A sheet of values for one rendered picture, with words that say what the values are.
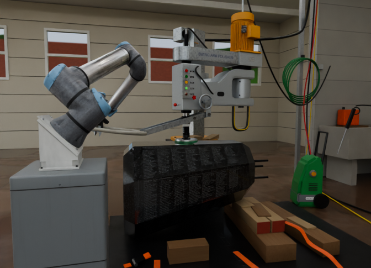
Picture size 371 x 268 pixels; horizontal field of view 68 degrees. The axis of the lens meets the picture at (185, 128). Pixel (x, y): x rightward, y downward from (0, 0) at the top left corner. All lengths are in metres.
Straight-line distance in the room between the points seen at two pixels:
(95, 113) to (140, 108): 7.11
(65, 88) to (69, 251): 0.76
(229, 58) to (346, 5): 3.15
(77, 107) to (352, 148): 3.93
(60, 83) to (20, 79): 7.43
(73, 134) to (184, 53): 1.42
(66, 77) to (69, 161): 0.41
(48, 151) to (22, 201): 0.24
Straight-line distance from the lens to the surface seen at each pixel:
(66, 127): 1.45
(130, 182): 2.20
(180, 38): 3.35
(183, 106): 2.48
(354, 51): 5.56
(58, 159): 1.46
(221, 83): 2.73
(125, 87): 2.10
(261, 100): 9.79
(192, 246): 2.20
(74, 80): 1.50
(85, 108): 1.45
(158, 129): 2.44
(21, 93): 8.88
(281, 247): 2.32
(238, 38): 2.98
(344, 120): 5.12
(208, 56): 2.66
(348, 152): 4.61
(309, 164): 3.48
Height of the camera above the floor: 1.15
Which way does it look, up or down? 4 degrees down
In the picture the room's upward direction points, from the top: straight up
